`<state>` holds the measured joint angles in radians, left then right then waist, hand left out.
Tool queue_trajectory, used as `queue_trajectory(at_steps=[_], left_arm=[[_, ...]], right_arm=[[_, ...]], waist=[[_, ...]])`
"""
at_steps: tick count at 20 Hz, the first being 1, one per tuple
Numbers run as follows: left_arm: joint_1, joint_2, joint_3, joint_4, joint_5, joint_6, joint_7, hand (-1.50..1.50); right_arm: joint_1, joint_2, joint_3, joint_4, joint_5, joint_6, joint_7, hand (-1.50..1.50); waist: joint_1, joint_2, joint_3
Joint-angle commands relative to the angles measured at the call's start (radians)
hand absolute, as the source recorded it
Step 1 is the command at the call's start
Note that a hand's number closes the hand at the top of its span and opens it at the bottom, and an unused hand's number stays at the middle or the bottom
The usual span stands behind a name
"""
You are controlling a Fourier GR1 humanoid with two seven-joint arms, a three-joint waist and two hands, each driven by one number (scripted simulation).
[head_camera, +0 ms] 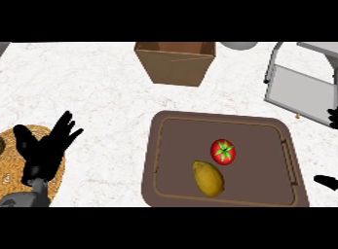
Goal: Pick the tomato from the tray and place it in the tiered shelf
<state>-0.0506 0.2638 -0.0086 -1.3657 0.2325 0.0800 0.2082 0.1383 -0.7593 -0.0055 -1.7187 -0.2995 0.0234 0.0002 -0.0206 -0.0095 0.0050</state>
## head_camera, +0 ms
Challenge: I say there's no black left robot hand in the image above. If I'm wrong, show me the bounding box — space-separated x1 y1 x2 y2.
12 110 85 188

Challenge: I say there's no yellow mango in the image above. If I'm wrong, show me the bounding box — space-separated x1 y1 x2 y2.
191 160 226 197

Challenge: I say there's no round woven placemat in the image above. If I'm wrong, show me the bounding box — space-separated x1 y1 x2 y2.
0 124 67 208

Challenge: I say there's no grey tiered shelf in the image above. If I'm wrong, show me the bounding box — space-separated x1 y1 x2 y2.
262 42 338 127

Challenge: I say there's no brown paper bag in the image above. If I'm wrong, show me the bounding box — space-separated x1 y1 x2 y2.
133 42 217 88

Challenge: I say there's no brown tray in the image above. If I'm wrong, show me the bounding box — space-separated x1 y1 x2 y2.
141 110 310 208

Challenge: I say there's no grey round object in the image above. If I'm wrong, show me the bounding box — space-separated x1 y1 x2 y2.
219 42 260 52

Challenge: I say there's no red tomato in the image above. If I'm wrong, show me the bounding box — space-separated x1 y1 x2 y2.
208 138 238 166

